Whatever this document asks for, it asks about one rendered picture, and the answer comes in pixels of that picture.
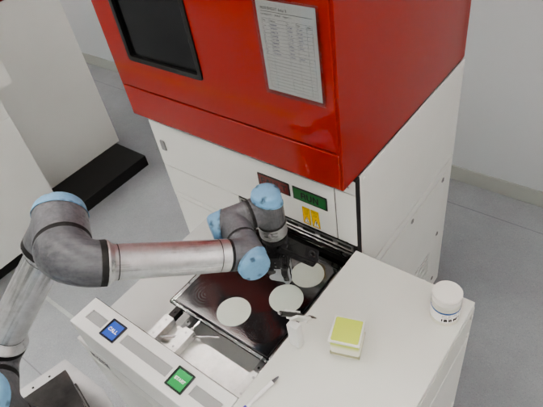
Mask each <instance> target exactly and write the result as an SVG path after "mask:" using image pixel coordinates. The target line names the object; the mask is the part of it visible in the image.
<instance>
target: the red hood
mask: <svg viewBox="0 0 543 407"><path fill-rule="evenodd" d="M91 2H92V4H93V7H94V9H95V13H96V15H97V17H98V20H99V23H100V26H101V28H102V30H103V34H104V36H105V38H106V41H107V44H108V47H109V48H110V51H111V54H112V57H113V60H114V62H115V64H116V68H117V70H118V72H119V75H120V78H121V81H122V82H123V85H124V88H125V91H126V93H127V96H128V99H129V102H130V103H131V106H132V109H133V112H134V113H135V114H138V115H141V116H144V117H146V118H148V119H151V120H154V121H157V122H159V123H161V124H165V125H167V126H170V127H172V128H176V129H178V130H180V131H183V132H186V133H189V134H192V135H193V136H198V137H199V138H202V139H205V140H207V141H211V142H212V143H215V144H218V145H221V146H224V147H226V148H228V149H232V150H234V151H237V152H239V153H243V154H245V155H247V156H250V157H253V158H256V159H258V160H260V161H263V162H266V163H269V164H271V165H274V166H277V167H280V168H282V169H284V170H288V171H290V172H293V173H295V174H299V175H301V176H303V177H306V178H309V179H312V180H314V181H317V182H319V183H323V184H325V185H327V186H330V187H333V188H336V189H338V190H341V191H345V190H346V188H347V187H348V186H349V185H350V184H351V183H352V182H353V180H354V179H355V178H356V177H357V176H358V175H359V174H360V172H361V171H362V170H363V169H364V168H365V167H366V165H367V164H368V163H370V161H371V160H372V159H373V158H374V157H375V156H376V155H377V154H378V153H379V152H380V150H381V149H382V148H383V147H384V146H385V145H386V143H387V142H388V141H389V140H390V139H391V138H392V137H393V136H394V134H395V133H396V132H397V131H398V130H399V129H400V127H401V126H402V125H403V124H404V123H405V122H406V121H407V120H408V119H409V118H410V117H411V116H412V115H413V114H414V112H415V111H416V110H417V109H418V108H419V107H420V105H421V104H422V103H423V102H424V101H425V100H426V99H427V97H428V96H429V95H430V94H431V93H432V92H433V91H434V89H435V88H436V87H437V86H438V85H439V84H440V83H441V82H442V81H443V80H444V79H445V78H446V77H447V76H448V74H449V73H450V72H451V71H452V70H453V69H454V67H455V66H456V65H457V64H458V63H459V62H460V61H461V59H462V58H463V57H464V56H465V46H466V39H467V32H468V26H469V13H470V7H471V0H91Z"/></svg>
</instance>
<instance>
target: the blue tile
mask: <svg viewBox="0 0 543 407"><path fill-rule="evenodd" d="M123 329H124V327H123V326H121V325H120V324H118V323H117V322H116V321H113V322H112V323H111V324H110V325H109V326H108V327H107V328H106V329H105V330H104V331H103V332H102V334H103V335H104V336H106V337H107V338H109V339H110V340H111V341H112V340H113V339H114V338H115V337H116V336H117V335H118V334H119V333H120V332H121V331H122V330H123Z"/></svg>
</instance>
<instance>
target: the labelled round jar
mask: <svg viewBox="0 0 543 407"><path fill-rule="evenodd" d="M462 299H463V291H462V289H461V287H460V286H459V285H458V284H456V283H454V282H452V281H448V280H444V281H439V282H438V283H436V284H435V285H434V286H433V289H432V294H431V305H430V317H431V319H432V320H433V321H434V322H435V323H436V324H438V325H442V326H450V325H454V324H456V323H457V321H458V320H459V316H460V312H461V304H462Z"/></svg>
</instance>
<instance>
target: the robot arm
mask: <svg viewBox="0 0 543 407"><path fill-rule="evenodd" d="M283 204H284V201H283V199H282V196H281V193H280V189H279V187H277V186H276V185H274V184H272V183H261V184H259V185H257V186H256V187H255V188H253V189H252V191H251V193H250V198H249V199H246V200H244V201H242V202H240V203H236V204H234V205H231V206H229V207H227V208H223V209H222V208H221V209H219V210H218V211H216V212H214V213H212V214H209V215H208V216H207V222H208V226H209V229H210V231H211V234H212V235H213V239H210V240H192V241H158V242H141V243H124V244H112V243H111V242H110V241H109V240H108V239H102V240H96V239H93V238H92V234H91V226H90V221H89V217H90V216H89V212H88V210H87V209H86V205H85V204H84V202H83V201H82V200H81V199H80V198H78V197H77V196H76V195H73V194H70V193H68V192H62V191H56V192H52V193H49V194H45V195H42V196H41V197H40V198H38V199H37V200H36V201H35V202H34V204H33V205H32V209H31V211H30V217H31V221H30V224H29V226H28V228H27V231H26V233H25V234H24V236H23V240H22V241H21V243H20V249H21V252H22V254H23V256H22V258H21V260H20V262H19V265H18V266H17V268H16V270H15V273H14V274H13V276H12V278H11V281H10V282H9V284H8V286H7V288H6V291H5V293H4V295H3V297H2V299H1V301H0V407H38V406H35V405H30V404H28V403H27V401H26V400H25V399H24V398H23V397H22V396H21V394H20V381H19V377H20V376H19V364H20V360H21V358H22V357H23V354H24V352H25V351H26V349H27V347H28V344H29V336H28V334H27V332H28V331H29V329H30V328H31V326H32V323H33V321H34V320H35V319H36V316H37V314H38V312H39V311H40V308H41V306H42V305H43V303H44V301H45V299H46V297H47V295H48V294H49V292H50V290H51V288H52V286H53V284H54V282H55V281H56V282H58V283H63V284H66V285H70V286H75V287H109V286H110V285H111V284H112V282H114V281H119V280H129V279H149V278H159V277H170V276H180V275H200V274H210V273H221V272H232V271H238V273H239V274H240V275H241V276H242V277H243V278H244V279H247V280H256V279H260V278H261V277H263V276H264V275H265V274H266V273H267V272H268V271H276V273H275V274H273V275H270V276H269V277H270V279H271V280H275V281H280V282H284V283H286V284H290V283H291V282H292V258H293V259H295V260H297V261H299V262H302V263H304V264H306V265H308V266H311V267H313V266H315V265H316V264H317V262H318V256H319V251H318V250H316V249H314V248H312V247H309V246H307V245H304V244H302V243H300V242H299V241H295V240H293V239H291V238H289V237H288V228H287V223H286V219H285V214H284V205H283ZM256 228H258V229H256ZM254 229H256V233H255V231H254Z"/></svg>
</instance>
